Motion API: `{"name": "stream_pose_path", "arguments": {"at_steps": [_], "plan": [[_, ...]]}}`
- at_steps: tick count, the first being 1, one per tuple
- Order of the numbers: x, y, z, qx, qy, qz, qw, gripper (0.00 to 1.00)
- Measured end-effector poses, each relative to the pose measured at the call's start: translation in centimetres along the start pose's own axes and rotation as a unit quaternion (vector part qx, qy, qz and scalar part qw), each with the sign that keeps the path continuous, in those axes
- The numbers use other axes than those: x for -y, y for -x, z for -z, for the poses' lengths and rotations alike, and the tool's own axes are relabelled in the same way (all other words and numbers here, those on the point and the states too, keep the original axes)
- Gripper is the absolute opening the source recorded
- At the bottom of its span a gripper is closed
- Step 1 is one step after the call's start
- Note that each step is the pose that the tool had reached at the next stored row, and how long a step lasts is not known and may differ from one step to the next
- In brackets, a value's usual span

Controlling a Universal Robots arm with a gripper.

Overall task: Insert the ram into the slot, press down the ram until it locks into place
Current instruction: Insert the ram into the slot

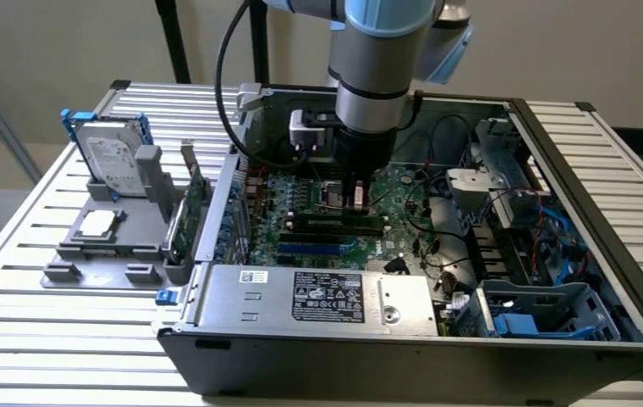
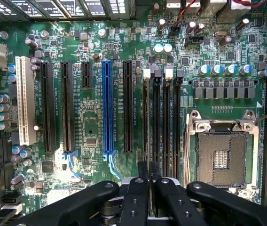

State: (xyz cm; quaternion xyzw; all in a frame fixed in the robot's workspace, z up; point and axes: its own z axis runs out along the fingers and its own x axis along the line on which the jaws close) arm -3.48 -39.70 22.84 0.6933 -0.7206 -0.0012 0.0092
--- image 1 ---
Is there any silver CPU chip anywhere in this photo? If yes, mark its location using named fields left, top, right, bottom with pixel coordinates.
left=78, top=209, right=117, bottom=237

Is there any blue expansion slot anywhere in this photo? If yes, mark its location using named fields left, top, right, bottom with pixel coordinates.
left=277, top=241, right=357, bottom=258

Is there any silver metal drive cage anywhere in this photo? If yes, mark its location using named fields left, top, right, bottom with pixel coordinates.
left=444, top=117, right=555, bottom=232

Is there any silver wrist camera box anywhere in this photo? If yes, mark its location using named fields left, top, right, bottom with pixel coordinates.
left=288, top=109, right=339, bottom=150

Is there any CPU socket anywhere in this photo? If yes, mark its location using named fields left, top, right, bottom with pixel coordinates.
left=317, top=179, right=351, bottom=209

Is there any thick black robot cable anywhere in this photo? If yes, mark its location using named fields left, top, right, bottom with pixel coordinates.
left=213, top=0, right=307, bottom=167

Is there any blue plastic disk bay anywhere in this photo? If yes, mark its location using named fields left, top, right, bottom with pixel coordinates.
left=475, top=278, right=624, bottom=341

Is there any black open PC case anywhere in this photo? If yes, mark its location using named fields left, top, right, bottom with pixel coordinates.
left=153, top=82, right=643, bottom=399

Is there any black RAM slot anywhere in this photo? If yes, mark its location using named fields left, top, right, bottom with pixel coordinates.
left=291, top=223, right=385, bottom=239

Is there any grey parts rack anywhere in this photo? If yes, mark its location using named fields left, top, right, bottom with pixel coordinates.
left=40, top=145, right=198, bottom=292

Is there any green motherboard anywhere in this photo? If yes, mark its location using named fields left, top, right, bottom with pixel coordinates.
left=240, top=162, right=444, bottom=273

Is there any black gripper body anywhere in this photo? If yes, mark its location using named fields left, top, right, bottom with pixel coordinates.
left=329, top=125, right=397, bottom=176

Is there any thin black wire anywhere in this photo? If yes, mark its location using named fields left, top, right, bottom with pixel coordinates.
left=423, top=114, right=476, bottom=170

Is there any black stand pole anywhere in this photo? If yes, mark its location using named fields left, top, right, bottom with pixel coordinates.
left=153, top=0, right=193, bottom=85
left=249, top=0, right=273, bottom=88

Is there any silver power supply unit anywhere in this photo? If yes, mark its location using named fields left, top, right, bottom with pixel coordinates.
left=190, top=264, right=443, bottom=338

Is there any hard disk in blue carrier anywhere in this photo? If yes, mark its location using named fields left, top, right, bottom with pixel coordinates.
left=58, top=109, right=156, bottom=200

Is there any blue disk wire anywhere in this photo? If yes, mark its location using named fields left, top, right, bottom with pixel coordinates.
left=529, top=203, right=589, bottom=283

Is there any green graphics card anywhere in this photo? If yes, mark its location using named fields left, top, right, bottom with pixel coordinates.
left=164, top=137, right=213, bottom=265

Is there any dark RAM stick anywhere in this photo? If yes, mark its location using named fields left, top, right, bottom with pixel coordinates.
left=295, top=211, right=385, bottom=226

